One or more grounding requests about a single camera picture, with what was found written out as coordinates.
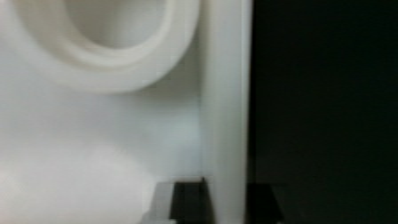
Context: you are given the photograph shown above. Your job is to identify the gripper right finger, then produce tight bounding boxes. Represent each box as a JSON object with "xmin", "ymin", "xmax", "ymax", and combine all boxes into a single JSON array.
[{"xmin": 247, "ymin": 183, "xmax": 284, "ymax": 224}]

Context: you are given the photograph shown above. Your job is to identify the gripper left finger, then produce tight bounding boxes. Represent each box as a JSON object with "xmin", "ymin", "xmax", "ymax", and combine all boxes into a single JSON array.
[{"xmin": 140, "ymin": 181, "xmax": 210, "ymax": 224}]

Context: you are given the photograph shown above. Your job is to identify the white square tabletop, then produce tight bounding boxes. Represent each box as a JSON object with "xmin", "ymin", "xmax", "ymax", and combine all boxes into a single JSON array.
[{"xmin": 0, "ymin": 0, "xmax": 254, "ymax": 224}]

